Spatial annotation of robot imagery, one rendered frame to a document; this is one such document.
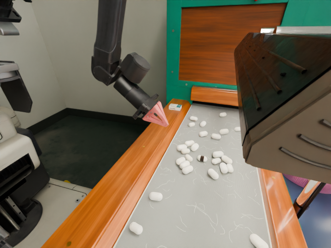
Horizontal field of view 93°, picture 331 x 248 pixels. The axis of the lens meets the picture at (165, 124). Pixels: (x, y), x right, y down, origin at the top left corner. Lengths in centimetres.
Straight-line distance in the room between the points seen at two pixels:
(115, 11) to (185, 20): 50
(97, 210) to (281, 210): 41
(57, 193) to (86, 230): 81
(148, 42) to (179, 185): 157
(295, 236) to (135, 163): 40
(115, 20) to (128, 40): 146
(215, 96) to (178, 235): 64
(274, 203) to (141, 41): 172
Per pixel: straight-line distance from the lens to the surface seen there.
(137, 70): 46
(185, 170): 49
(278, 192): 52
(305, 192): 48
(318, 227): 63
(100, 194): 46
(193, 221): 43
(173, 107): 81
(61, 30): 242
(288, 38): 22
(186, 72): 92
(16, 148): 71
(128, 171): 49
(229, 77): 90
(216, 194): 48
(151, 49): 183
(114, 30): 47
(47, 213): 115
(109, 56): 48
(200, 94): 86
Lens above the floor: 111
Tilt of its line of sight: 30 degrees down
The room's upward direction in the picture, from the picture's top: straight up
